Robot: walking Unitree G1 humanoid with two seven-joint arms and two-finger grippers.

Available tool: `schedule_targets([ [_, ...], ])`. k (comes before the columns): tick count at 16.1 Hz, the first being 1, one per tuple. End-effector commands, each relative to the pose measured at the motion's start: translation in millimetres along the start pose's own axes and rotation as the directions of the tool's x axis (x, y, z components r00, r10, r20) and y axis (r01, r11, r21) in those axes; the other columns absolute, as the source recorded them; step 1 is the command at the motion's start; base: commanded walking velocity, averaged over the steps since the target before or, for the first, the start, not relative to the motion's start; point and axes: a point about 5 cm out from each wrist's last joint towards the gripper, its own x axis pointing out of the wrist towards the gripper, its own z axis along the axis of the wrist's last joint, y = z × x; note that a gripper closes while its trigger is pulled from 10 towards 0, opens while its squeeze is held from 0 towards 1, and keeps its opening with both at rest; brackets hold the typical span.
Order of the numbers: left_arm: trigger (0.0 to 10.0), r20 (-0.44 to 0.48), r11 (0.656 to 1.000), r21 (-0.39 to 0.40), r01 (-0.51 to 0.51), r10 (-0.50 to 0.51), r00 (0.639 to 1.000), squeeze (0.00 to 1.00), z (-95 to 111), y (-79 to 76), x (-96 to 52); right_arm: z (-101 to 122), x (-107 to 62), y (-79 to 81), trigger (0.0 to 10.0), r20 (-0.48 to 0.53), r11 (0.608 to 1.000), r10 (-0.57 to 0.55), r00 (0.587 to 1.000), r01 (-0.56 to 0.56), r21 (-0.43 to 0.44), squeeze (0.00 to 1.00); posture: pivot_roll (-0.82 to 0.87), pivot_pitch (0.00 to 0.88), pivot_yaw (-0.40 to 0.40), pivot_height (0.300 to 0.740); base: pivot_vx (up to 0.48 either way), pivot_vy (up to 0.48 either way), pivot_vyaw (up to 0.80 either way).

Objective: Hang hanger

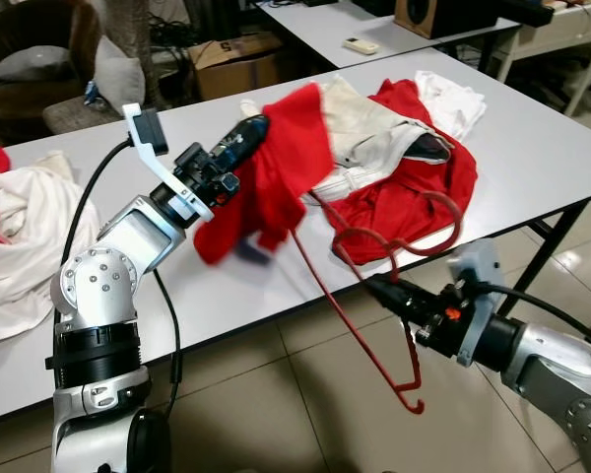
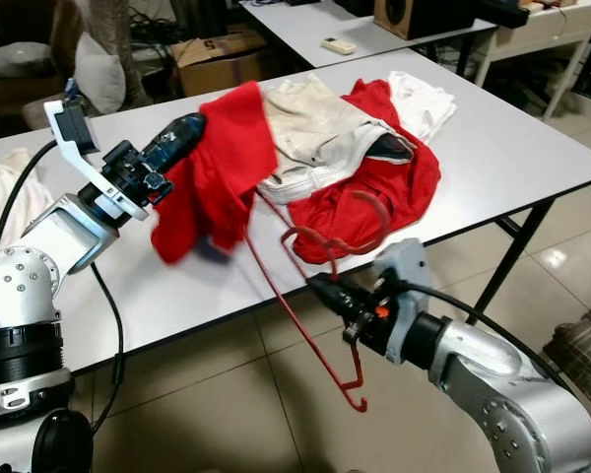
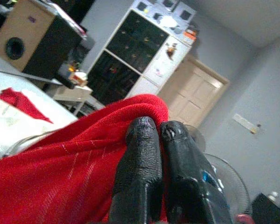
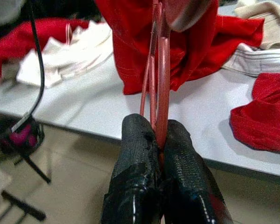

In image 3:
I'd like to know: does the white bed sheet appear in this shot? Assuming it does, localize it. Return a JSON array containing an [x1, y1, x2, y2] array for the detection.
[[0, 69, 78, 162]]

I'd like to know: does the white cabinet with glass doors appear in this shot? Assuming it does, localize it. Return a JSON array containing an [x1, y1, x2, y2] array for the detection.
[[84, 0, 199, 106]]

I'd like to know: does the white wall plate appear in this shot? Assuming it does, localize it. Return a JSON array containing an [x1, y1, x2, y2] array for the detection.
[[232, 113, 260, 135]]

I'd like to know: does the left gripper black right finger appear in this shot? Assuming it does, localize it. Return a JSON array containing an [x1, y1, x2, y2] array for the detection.
[[160, 120, 234, 224]]

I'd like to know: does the red striped garment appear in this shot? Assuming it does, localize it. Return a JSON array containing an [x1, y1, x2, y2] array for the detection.
[[0, 93, 170, 224]]

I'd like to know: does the desk organiser with items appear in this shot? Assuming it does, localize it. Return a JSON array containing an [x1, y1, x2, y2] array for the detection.
[[57, 61, 88, 90]]

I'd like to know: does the small red cloth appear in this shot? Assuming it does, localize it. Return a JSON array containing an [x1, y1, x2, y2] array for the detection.
[[0, 87, 54, 124]]

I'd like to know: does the beige panel door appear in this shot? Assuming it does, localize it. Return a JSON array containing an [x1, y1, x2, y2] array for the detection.
[[158, 55, 231, 128]]

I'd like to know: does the white desk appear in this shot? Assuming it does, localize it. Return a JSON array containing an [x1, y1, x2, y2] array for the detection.
[[43, 78, 105, 117]]

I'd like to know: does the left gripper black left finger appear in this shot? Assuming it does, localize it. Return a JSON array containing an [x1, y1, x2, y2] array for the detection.
[[109, 117, 164, 223]]

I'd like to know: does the orange box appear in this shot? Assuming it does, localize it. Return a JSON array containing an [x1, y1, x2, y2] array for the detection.
[[182, 28, 198, 42]]

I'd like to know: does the wooden speaker box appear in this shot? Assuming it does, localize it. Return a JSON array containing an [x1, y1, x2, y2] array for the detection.
[[0, 0, 83, 80]]

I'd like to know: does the black box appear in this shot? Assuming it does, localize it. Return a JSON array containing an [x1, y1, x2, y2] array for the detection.
[[250, 193, 280, 224]]

